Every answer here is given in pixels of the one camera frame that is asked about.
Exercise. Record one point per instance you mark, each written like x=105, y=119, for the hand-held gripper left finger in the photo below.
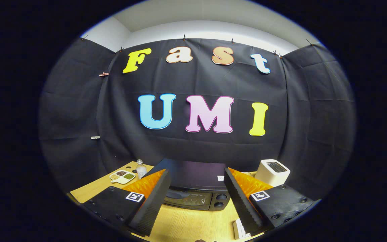
x=153, y=201

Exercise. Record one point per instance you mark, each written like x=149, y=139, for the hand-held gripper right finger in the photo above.
x=240, y=201

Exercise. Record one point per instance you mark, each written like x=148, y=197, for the black toaster oven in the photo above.
x=197, y=171

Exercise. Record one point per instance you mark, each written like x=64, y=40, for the white toaster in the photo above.
x=272, y=176

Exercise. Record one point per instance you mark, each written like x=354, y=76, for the white rectangular plate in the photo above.
x=239, y=230

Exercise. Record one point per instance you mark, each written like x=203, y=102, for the clear plastic bottle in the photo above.
x=141, y=170

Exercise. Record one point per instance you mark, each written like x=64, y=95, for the white divided grain dish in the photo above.
x=122, y=178

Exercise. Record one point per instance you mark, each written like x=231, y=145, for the black backdrop cloth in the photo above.
x=180, y=84

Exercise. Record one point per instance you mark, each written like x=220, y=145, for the red cloth clip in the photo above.
x=104, y=74

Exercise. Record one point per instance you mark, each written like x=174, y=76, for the row of black clips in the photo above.
x=184, y=37

